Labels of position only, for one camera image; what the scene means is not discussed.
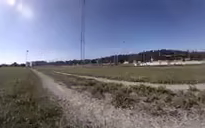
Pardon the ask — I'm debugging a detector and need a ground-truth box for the pale dirt path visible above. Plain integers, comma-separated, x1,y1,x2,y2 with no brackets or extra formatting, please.
53,70,205,92

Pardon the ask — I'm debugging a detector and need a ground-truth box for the dry grass field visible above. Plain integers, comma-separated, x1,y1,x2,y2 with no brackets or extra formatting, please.
0,63,205,128

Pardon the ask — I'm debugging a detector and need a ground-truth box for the gravel track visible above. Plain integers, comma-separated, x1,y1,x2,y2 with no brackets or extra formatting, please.
29,67,179,128

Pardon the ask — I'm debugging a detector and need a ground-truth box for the row of pale low buildings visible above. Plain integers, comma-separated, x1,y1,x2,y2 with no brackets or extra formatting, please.
121,58,205,67

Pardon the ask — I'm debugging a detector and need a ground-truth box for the tall lattice mast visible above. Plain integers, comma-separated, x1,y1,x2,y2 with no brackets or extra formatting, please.
78,0,87,62

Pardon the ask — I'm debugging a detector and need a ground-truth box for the floodlight pole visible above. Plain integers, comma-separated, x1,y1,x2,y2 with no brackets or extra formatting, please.
24,49,30,68

